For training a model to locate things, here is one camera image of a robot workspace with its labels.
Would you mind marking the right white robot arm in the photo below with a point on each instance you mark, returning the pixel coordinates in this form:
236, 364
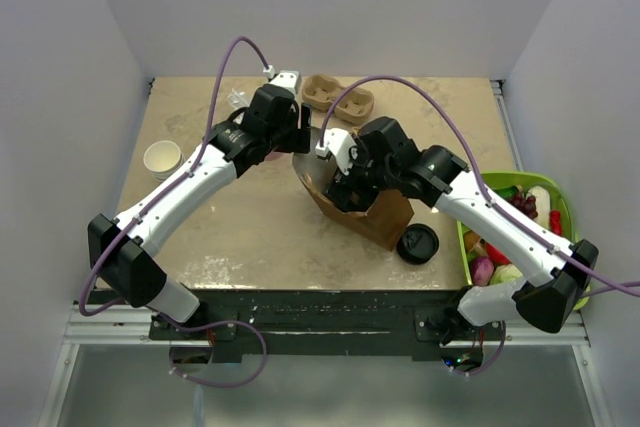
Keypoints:
551, 284

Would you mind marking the stack of black lids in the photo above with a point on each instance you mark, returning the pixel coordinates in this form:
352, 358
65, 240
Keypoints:
418, 244

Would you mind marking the stack of paper cups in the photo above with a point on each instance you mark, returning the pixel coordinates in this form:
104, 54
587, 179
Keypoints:
162, 159

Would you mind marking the green plastic basket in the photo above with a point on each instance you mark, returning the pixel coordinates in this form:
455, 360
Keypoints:
526, 180

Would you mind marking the white wrapped straws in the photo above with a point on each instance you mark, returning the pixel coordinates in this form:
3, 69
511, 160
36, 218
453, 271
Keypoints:
238, 99

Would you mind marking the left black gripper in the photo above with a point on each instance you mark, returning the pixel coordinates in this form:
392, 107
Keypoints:
298, 130

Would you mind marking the purple toy onion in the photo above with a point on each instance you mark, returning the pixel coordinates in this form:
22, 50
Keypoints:
481, 271

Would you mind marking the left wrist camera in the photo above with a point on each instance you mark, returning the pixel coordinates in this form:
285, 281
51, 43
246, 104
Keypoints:
286, 79

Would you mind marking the green toy cucumber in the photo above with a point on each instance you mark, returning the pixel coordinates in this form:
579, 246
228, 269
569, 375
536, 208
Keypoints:
508, 192

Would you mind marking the red toy tomato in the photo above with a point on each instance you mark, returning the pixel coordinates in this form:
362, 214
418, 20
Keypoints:
497, 257

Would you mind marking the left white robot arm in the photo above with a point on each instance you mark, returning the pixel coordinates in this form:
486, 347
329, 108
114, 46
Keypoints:
122, 249

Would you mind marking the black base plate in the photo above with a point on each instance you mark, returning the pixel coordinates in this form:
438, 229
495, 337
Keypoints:
402, 323

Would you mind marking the white toy radish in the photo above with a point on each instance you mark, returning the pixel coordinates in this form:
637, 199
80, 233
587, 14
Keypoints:
542, 204

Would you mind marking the green toy cabbage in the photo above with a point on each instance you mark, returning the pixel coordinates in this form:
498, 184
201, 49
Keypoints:
505, 273

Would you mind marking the brown paper bag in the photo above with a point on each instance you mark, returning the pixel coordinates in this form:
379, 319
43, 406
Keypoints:
379, 217

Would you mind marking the purple toy grapes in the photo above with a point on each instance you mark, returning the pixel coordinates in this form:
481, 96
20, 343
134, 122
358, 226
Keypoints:
525, 204

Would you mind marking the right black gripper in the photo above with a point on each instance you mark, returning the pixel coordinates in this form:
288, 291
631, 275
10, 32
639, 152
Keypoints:
341, 187

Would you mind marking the red toy chili pepper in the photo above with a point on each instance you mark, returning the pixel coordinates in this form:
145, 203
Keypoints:
555, 223

